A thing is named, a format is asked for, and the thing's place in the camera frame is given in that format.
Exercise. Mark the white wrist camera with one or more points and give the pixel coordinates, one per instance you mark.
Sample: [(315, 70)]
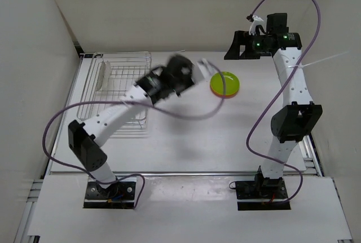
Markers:
[(206, 68), (255, 21)]

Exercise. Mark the orange plastic plate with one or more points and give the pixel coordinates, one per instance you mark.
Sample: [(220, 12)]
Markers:
[(226, 96)]

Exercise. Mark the white zip tie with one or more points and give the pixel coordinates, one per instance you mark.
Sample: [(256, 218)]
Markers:
[(318, 61)]

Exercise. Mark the aluminium rail frame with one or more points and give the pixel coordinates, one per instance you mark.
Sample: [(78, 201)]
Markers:
[(188, 167)]

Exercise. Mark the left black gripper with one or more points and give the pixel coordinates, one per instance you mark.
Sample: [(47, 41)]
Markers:
[(190, 79)]

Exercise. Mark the metal wire dish rack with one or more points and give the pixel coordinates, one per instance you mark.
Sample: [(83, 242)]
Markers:
[(126, 68)]

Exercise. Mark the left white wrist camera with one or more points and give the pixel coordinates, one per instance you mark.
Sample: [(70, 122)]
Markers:
[(206, 68)]

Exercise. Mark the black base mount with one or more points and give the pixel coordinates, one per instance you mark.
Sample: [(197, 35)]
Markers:
[(118, 196), (251, 197)]

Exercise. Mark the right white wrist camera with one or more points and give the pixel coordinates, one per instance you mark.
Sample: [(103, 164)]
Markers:
[(255, 21)]

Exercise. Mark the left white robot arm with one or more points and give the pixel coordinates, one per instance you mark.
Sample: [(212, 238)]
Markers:
[(86, 138)]

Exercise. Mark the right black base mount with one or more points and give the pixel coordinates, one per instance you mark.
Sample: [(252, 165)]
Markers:
[(251, 197)]

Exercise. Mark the clear glass plate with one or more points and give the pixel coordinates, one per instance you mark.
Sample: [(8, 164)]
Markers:
[(103, 76)]

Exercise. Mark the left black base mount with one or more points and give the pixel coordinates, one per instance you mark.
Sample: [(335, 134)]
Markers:
[(118, 196)]

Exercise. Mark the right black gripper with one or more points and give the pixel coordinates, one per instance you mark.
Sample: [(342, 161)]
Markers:
[(241, 38)]

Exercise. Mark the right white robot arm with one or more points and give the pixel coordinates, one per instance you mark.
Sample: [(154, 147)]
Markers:
[(299, 114)]

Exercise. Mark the green plastic plate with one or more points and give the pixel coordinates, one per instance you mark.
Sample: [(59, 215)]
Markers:
[(226, 85)]

